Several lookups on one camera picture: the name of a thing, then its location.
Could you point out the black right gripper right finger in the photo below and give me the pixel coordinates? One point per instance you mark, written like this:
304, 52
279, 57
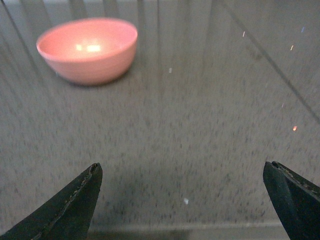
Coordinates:
295, 199

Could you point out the pink plastic bowl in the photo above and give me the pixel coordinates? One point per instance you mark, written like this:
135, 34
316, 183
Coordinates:
89, 51

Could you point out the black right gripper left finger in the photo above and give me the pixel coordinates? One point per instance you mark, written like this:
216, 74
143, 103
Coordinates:
65, 216

